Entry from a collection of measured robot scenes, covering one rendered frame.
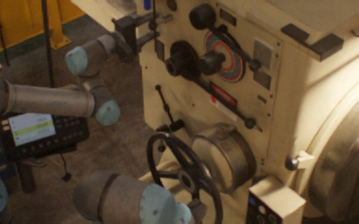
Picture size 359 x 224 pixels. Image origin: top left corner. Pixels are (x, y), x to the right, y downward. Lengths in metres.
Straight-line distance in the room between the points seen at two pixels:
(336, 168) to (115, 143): 2.23
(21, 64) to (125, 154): 1.23
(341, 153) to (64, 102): 0.86
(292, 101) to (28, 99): 0.74
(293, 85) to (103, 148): 2.38
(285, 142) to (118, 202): 0.71
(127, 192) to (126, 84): 3.11
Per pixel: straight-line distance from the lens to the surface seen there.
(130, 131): 4.06
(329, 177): 2.01
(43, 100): 1.75
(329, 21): 1.71
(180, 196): 2.91
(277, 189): 1.98
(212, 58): 1.84
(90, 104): 1.82
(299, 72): 1.71
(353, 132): 1.97
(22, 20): 4.62
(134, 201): 1.33
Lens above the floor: 2.85
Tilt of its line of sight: 43 degrees down
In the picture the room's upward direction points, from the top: straight up
